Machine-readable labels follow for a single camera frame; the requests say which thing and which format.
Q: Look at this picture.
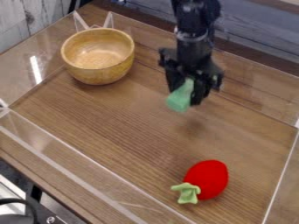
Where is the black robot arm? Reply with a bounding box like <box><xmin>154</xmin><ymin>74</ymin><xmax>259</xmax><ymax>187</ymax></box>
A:
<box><xmin>159</xmin><ymin>0</ymin><xmax>225</xmax><ymax>112</ymax></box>

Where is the black cable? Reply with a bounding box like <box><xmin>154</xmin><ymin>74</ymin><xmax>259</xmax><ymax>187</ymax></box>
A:
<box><xmin>0</xmin><ymin>198</ymin><xmax>40</xmax><ymax>224</ymax></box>

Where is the green rectangular block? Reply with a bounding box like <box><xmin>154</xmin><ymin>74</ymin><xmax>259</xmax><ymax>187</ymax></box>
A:
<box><xmin>166</xmin><ymin>78</ymin><xmax>194</xmax><ymax>112</ymax></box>

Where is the red plush strawberry toy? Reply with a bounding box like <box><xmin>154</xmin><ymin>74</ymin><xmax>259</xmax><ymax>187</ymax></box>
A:
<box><xmin>171</xmin><ymin>160</ymin><xmax>230</xmax><ymax>204</ymax></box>

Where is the brown wooden bowl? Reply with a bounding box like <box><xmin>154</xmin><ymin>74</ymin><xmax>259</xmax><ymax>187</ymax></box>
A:
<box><xmin>60</xmin><ymin>28</ymin><xmax>137</xmax><ymax>85</ymax></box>

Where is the clear acrylic tray wall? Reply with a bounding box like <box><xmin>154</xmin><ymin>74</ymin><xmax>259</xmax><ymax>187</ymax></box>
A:
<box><xmin>0</xmin><ymin>100</ymin><xmax>197</xmax><ymax>224</ymax></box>

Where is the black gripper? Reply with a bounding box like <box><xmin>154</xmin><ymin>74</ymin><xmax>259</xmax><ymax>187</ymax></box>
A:
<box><xmin>159</xmin><ymin>36</ymin><xmax>225</xmax><ymax>106</ymax></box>

